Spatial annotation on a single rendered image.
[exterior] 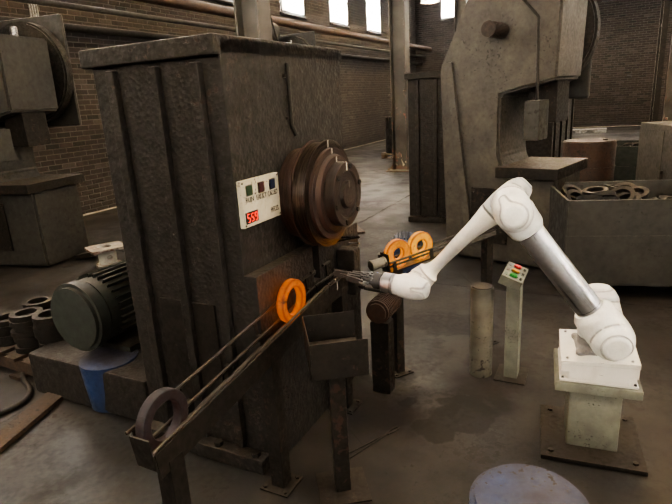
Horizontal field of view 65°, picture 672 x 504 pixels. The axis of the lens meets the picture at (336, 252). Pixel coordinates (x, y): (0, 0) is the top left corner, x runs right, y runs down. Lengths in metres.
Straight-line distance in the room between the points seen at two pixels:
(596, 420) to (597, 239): 1.87
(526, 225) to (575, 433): 1.03
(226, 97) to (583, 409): 1.91
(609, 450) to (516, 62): 3.11
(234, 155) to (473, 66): 3.20
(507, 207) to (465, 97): 3.05
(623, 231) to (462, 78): 1.86
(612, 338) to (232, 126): 1.57
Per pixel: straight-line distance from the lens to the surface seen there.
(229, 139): 2.01
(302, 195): 2.15
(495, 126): 4.81
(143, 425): 1.64
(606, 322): 2.17
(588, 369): 2.41
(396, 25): 11.30
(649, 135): 6.40
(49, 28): 6.84
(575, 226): 4.12
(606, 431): 2.60
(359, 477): 2.38
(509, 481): 1.74
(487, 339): 2.99
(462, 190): 4.97
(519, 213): 1.94
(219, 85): 2.01
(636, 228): 4.22
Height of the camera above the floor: 1.51
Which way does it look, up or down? 16 degrees down
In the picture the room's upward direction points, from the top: 3 degrees counter-clockwise
